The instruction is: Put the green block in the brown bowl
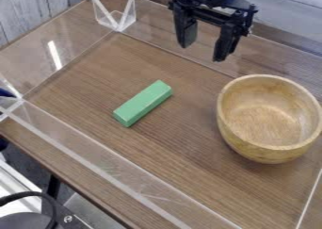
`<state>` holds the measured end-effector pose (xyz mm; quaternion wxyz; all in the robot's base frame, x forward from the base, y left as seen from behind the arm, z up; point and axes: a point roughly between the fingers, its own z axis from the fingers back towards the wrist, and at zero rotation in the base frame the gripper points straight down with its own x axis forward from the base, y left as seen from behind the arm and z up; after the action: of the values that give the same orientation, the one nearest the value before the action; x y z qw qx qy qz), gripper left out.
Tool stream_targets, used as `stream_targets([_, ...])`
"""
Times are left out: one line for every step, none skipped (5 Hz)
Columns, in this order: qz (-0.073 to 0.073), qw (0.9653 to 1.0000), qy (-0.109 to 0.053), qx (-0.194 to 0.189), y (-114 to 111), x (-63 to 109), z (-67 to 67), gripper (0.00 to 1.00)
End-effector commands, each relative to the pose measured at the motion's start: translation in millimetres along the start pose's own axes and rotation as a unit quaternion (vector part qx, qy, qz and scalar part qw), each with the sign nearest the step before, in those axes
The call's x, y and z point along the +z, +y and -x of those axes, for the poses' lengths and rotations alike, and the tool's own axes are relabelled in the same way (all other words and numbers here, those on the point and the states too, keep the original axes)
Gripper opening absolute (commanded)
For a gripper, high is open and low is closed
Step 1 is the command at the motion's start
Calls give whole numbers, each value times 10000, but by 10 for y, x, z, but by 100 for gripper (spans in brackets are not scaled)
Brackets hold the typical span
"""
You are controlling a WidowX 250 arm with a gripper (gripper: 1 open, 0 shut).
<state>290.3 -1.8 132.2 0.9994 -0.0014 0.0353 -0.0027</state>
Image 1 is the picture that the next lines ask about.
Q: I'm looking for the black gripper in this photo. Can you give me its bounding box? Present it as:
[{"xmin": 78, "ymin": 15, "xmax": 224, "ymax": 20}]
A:
[{"xmin": 168, "ymin": 0, "xmax": 259, "ymax": 62}]

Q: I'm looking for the green rectangular block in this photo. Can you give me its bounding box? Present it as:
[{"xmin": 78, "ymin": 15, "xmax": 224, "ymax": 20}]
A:
[{"xmin": 113, "ymin": 80, "xmax": 172, "ymax": 127}]

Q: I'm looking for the brown wooden bowl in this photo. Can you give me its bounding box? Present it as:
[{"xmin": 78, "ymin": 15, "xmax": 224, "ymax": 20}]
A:
[{"xmin": 216, "ymin": 74, "xmax": 322, "ymax": 164}]

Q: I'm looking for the blue object at left edge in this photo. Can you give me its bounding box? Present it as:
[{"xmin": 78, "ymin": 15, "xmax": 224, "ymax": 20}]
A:
[{"xmin": 0, "ymin": 88, "xmax": 15, "ymax": 98}]

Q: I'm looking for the black table leg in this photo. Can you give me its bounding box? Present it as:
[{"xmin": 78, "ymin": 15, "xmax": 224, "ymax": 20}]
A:
[{"xmin": 46, "ymin": 175, "xmax": 61, "ymax": 199}]

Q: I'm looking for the clear acrylic enclosure wall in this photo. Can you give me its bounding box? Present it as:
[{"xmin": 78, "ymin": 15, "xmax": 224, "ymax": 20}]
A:
[{"xmin": 0, "ymin": 0, "xmax": 322, "ymax": 229}]

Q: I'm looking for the black cable loop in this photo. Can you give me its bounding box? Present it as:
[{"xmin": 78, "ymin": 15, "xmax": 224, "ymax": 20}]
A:
[{"xmin": 0, "ymin": 190, "xmax": 60, "ymax": 229}]

